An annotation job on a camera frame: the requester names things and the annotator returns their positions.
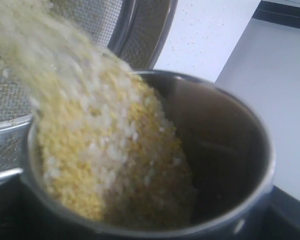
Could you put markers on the white and yellow grains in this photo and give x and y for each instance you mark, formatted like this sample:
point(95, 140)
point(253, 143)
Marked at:
point(108, 151)

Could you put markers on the stainless steel cup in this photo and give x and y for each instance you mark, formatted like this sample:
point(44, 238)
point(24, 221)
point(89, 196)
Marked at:
point(230, 153)

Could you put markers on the round stainless steel sieve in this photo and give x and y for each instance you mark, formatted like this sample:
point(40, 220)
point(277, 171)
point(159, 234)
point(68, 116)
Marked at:
point(135, 30)

